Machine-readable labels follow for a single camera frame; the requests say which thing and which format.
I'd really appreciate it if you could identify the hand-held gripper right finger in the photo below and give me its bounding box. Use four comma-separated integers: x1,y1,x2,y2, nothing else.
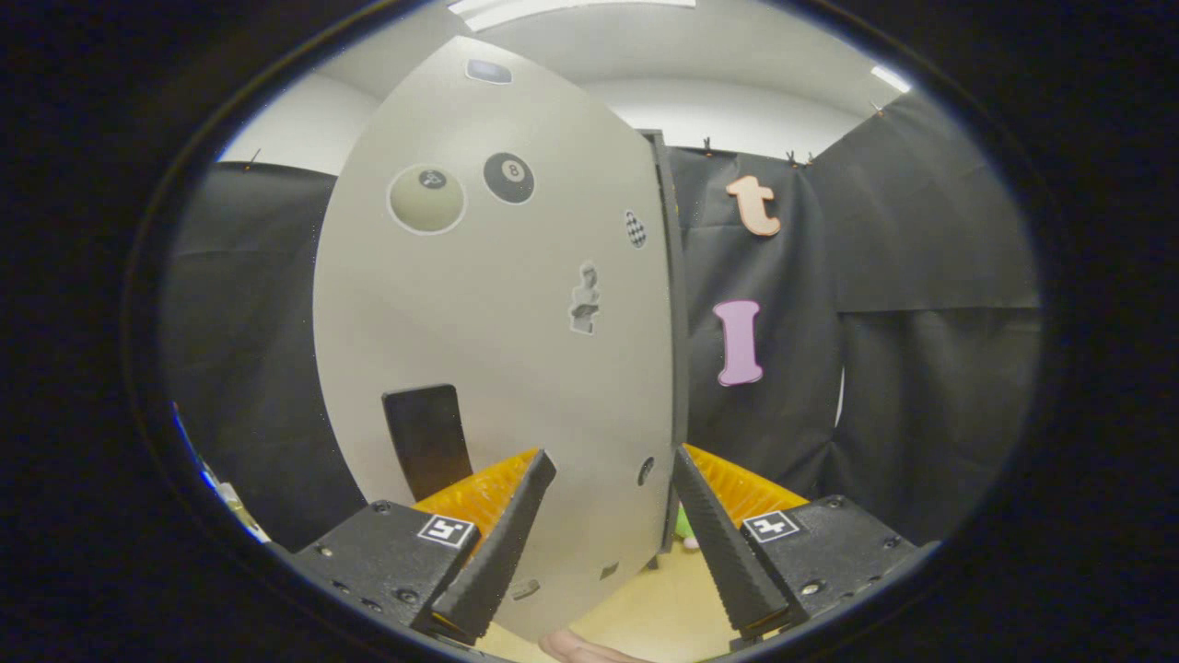
671,444,940,641

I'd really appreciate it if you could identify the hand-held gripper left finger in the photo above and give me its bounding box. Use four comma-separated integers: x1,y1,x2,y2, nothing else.
293,448,558,646

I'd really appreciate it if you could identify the black door handle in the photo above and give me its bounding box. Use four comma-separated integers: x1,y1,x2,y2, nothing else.
382,384,475,503

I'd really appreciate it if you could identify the light grey shoe cabinet door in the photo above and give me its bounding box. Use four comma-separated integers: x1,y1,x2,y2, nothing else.
313,35,678,644

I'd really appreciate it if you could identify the white cluttered tray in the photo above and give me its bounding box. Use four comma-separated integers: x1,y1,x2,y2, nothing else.
214,479,273,546

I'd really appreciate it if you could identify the black backdrop cloth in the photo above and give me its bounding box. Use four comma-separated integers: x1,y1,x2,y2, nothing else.
161,92,1042,553

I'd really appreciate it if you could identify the long ceiling light panel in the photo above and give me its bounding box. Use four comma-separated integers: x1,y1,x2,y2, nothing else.
449,0,698,33

